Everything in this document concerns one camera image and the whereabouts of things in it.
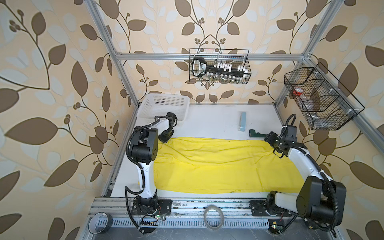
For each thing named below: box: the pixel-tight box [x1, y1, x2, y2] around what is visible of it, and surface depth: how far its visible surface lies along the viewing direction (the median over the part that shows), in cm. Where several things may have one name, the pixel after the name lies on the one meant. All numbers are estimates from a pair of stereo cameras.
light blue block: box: [239, 111, 247, 132], surface depth 107 cm
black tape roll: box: [87, 211, 113, 235], surface depth 72 cm
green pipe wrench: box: [249, 129, 268, 138], surface depth 104 cm
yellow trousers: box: [153, 137, 305, 193], surface depth 90 cm
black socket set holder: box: [192, 57, 248, 77], surface depth 84 cm
